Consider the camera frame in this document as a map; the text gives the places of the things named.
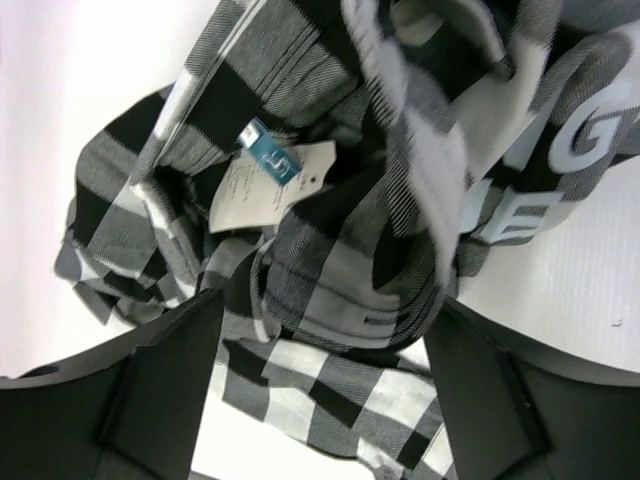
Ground black white checkered shirt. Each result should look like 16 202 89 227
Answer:
55 1 639 479

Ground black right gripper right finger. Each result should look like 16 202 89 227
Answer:
424 299 639 480

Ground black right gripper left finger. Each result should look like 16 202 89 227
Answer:
1 290 223 479

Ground white paper clothing tag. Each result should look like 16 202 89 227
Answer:
209 141 336 233

